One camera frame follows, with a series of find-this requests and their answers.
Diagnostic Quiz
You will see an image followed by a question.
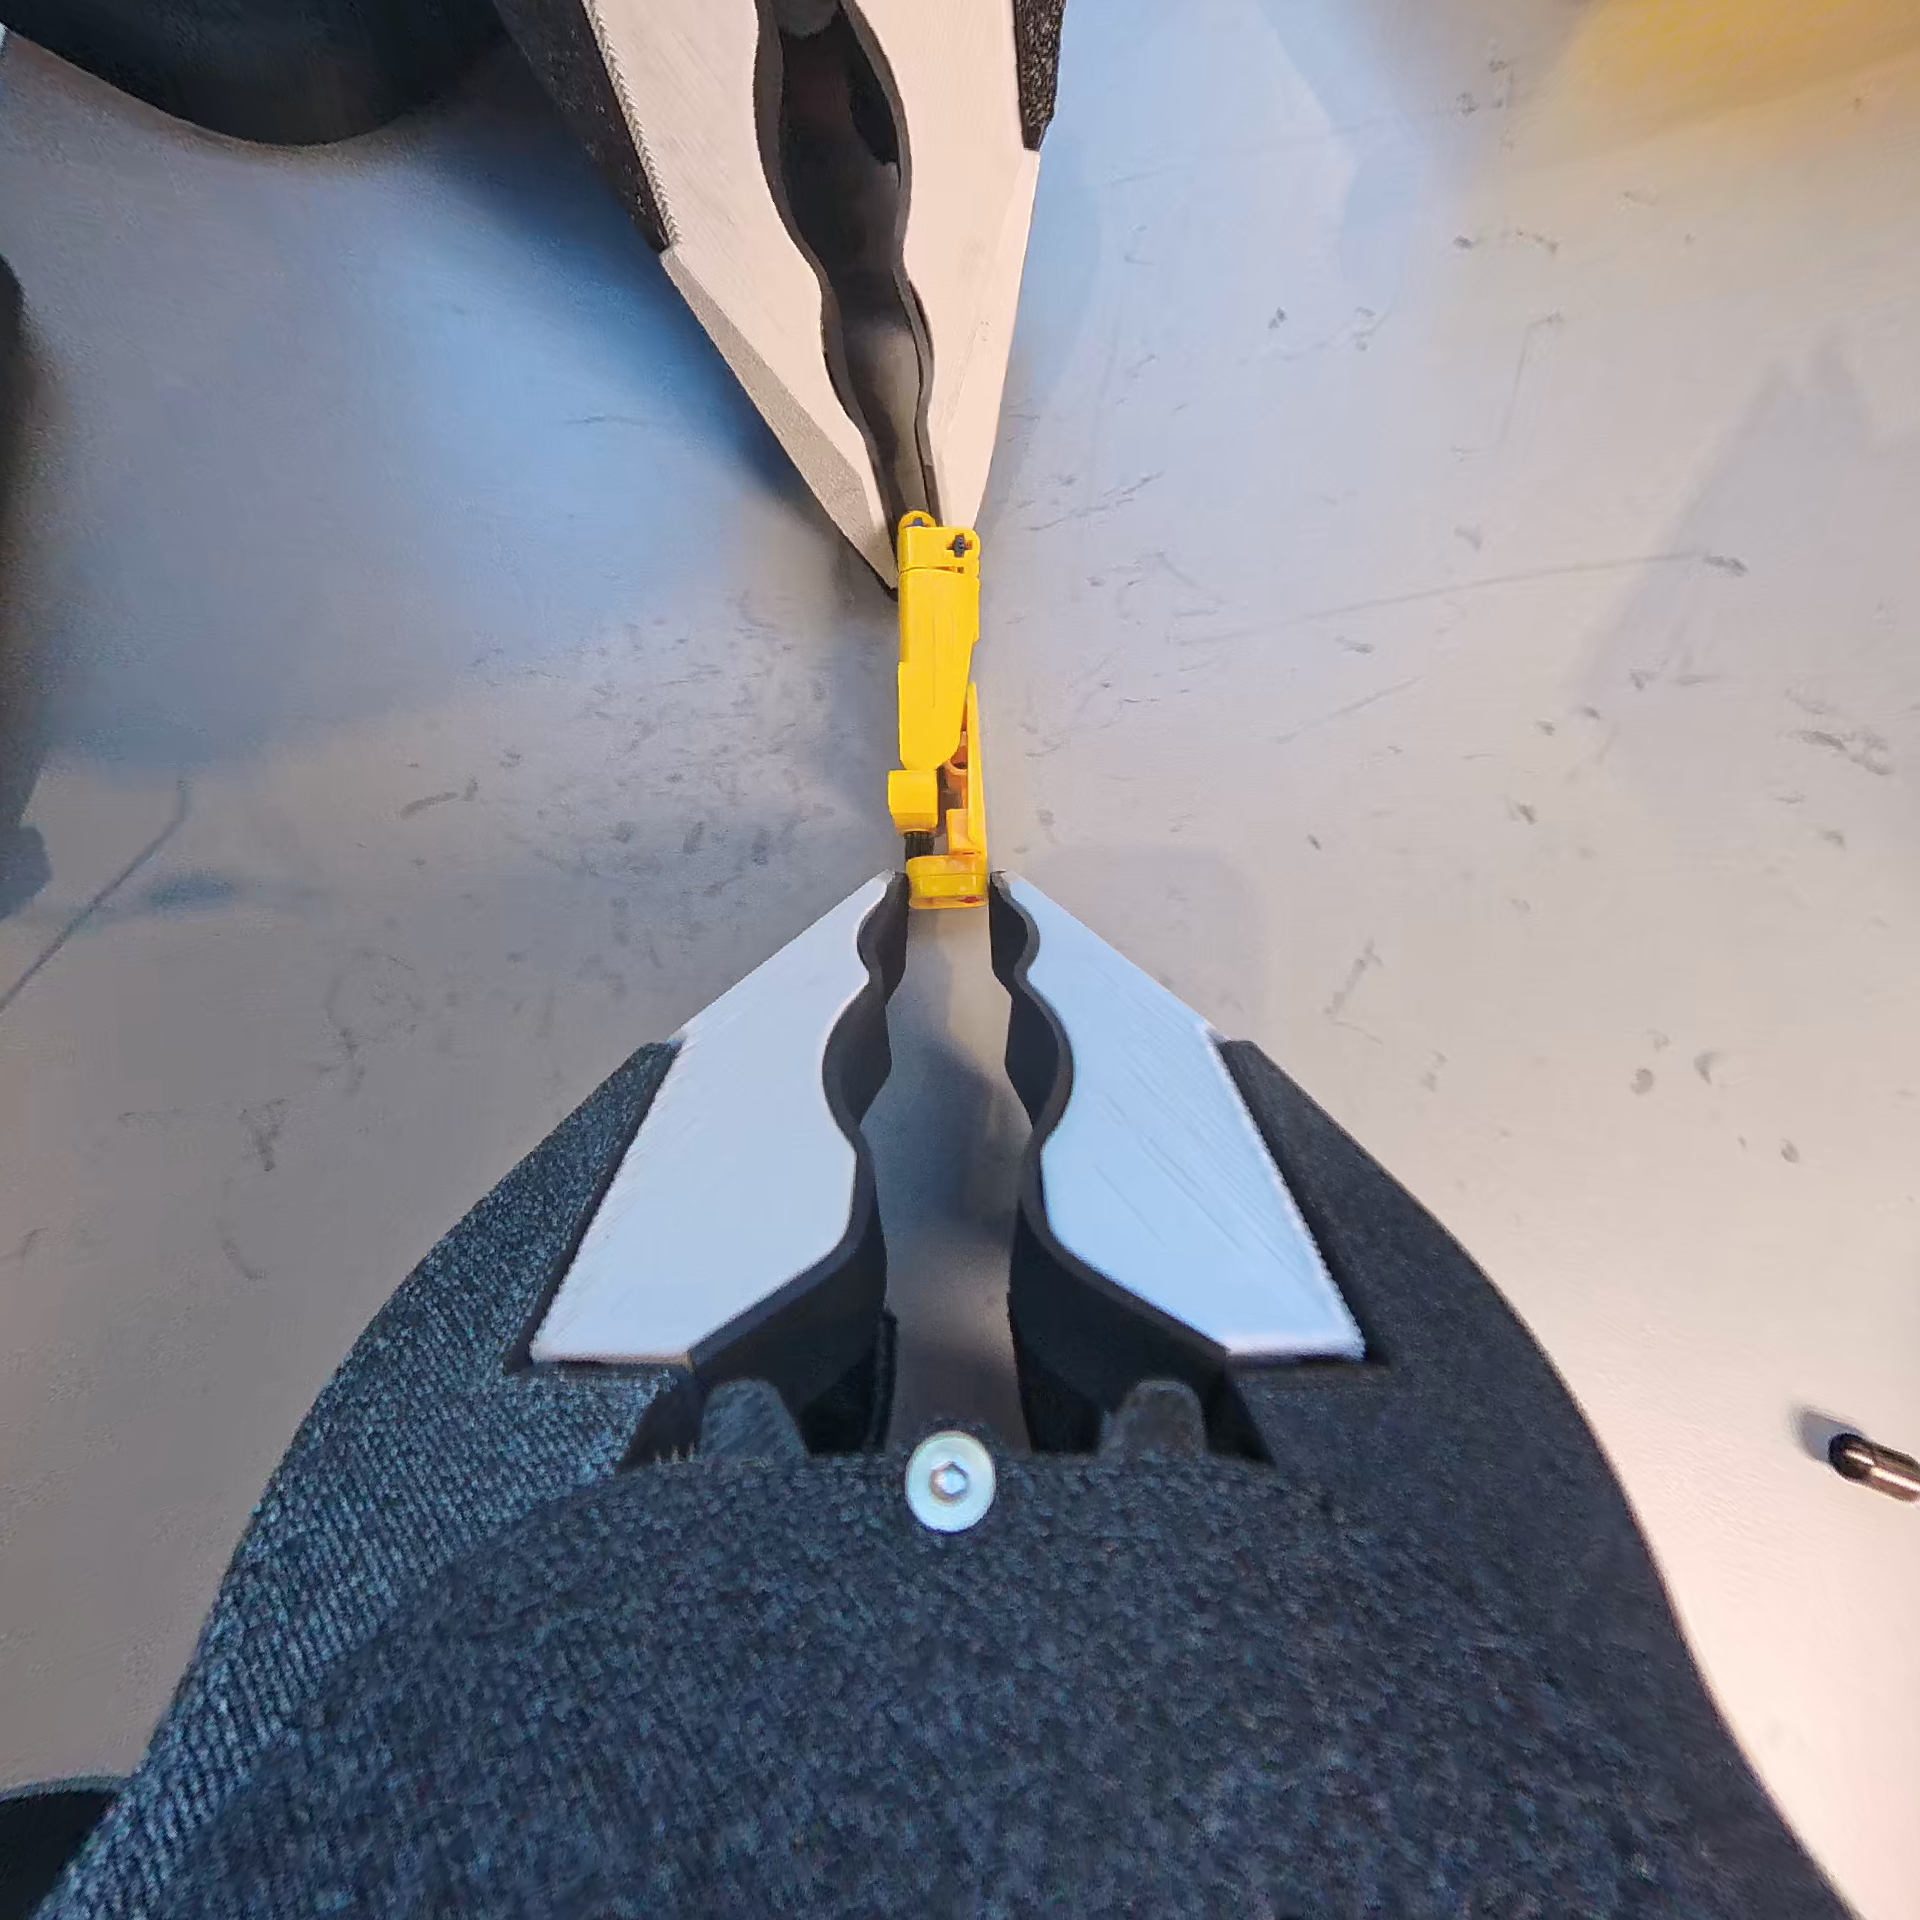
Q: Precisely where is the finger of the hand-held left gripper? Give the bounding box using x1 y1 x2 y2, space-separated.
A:
844 0 1047 529
585 0 943 593

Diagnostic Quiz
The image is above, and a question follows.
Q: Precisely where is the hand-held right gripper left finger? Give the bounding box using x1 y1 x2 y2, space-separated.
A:
526 874 913 1454

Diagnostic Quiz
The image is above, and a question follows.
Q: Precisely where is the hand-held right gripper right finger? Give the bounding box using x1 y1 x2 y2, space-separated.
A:
985 874 1370 1454

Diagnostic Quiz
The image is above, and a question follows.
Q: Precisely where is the yellow angled toy beam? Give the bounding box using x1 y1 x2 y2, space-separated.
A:
904 682 995 915

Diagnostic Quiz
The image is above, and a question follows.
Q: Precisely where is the yellow toy actuator assembly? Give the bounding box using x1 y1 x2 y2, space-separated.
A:
888 510 987 874

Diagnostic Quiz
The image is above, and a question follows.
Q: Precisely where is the person's left forearm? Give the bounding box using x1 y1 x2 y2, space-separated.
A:
0 0 513 148

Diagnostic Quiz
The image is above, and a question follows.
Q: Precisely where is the grey desk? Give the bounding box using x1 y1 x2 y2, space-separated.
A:
0 0 1920 1920

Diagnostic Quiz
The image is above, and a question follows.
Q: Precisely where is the person's black hoodie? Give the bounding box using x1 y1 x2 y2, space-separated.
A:
0 257 128 1920

